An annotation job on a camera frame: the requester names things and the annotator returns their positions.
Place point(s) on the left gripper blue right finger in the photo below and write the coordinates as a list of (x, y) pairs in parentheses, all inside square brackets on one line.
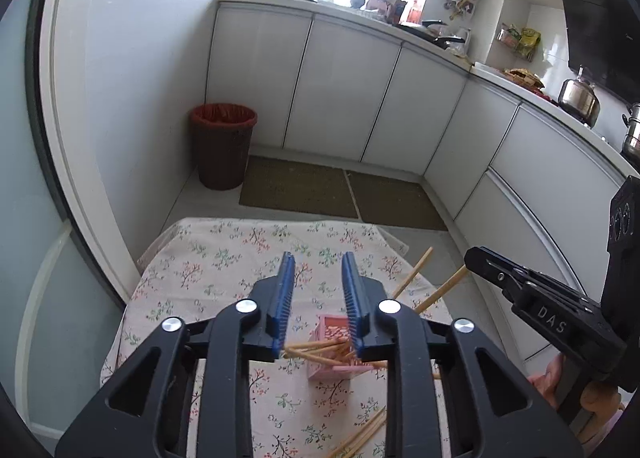
[(356, 303)]

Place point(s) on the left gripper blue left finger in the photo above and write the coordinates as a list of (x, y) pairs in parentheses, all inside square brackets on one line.
[(281, 289)]

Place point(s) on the pink perforated utensil basket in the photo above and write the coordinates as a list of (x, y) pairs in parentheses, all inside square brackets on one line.
[(334, 327)]

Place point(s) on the white lower kitchen cabinets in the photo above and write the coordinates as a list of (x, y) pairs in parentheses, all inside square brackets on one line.
[(506, 168)]

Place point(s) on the person's right hand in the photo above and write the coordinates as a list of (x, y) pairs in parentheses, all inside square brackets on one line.
[(593, 407)]

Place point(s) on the floral tablecloth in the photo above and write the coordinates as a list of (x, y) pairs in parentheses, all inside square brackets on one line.
[(260, 339)]

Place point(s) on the right green floor mat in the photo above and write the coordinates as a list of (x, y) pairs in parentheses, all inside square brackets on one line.
[(391, 202)]

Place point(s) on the green floor mat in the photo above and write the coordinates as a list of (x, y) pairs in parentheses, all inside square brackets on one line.
[(297, 187), (391, 202)]

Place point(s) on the left green floor mat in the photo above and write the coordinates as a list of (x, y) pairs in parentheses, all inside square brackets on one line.
[(297, 187)]

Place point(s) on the steel stock pot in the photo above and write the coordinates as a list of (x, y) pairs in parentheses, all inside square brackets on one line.
[(631, 143)]

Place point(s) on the brown trash bin red liner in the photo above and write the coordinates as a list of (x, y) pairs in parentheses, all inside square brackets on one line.
[(220, 137)]

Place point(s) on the frosted glass sliding door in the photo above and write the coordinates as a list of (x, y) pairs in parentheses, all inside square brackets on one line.
[(59, 313)]

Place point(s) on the steel kettle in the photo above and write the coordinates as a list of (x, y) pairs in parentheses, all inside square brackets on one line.
[(578, 98)]

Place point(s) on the woven basket of food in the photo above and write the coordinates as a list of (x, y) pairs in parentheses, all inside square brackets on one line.
[(523, 77)]

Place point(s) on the black frying pan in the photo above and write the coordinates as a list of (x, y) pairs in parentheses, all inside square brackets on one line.
[(427, 32)]

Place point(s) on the black range hood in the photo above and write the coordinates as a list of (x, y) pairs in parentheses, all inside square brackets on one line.
[(603, 40)]

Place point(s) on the wall rack with packets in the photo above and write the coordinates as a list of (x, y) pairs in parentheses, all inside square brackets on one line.
[(523, 42)]

